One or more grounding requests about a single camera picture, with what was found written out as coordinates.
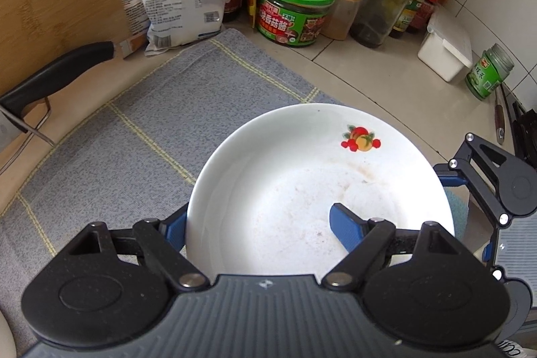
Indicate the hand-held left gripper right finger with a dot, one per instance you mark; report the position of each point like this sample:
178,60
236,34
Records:
348,226

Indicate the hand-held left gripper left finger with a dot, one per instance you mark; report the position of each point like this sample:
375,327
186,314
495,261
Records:
176,232

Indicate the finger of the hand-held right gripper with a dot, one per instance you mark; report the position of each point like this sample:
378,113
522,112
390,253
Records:
487,253
451,181

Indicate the white fruit-print plate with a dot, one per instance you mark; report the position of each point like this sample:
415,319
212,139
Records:
272,173

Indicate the grey and teal checked towel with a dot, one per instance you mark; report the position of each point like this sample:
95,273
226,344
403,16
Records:
126,156

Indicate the black stove top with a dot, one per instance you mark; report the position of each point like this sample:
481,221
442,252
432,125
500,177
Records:
524,127

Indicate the green glass jar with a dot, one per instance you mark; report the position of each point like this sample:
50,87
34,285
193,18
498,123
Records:
486,77

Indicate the white plastic lidded box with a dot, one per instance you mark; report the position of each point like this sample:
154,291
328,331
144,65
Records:
444,52

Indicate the red-capped glass bottle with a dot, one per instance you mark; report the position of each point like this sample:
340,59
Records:
377,14

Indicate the yellow-capped spice jar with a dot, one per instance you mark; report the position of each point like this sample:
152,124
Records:
344,14

